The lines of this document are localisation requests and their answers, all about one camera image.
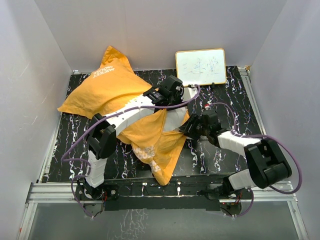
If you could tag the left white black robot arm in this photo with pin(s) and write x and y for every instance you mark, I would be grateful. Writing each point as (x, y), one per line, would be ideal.
(102, 135)

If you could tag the small whiteboard with gold frame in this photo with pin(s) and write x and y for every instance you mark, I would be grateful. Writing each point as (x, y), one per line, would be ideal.
(201, 67)

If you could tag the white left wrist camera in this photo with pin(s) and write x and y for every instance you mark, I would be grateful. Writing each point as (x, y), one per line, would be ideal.
(189, 93)

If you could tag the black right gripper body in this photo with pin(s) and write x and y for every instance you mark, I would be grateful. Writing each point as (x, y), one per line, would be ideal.
(203, 130)

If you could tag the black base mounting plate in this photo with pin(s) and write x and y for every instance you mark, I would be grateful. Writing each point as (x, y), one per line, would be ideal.
(182, 192)

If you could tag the orange pillowcase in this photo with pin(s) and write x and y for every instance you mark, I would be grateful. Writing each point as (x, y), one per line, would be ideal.
(111, 87)

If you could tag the aluminium frame rail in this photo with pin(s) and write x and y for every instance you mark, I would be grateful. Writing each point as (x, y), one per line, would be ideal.
(146, 210)

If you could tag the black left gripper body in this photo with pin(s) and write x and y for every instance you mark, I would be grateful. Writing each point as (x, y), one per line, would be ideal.
(174, 99)

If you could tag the white pillow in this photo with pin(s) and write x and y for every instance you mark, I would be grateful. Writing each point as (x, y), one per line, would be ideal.
(174, 119)

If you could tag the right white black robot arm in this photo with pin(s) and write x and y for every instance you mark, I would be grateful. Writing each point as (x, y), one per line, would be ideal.
(266, 163)

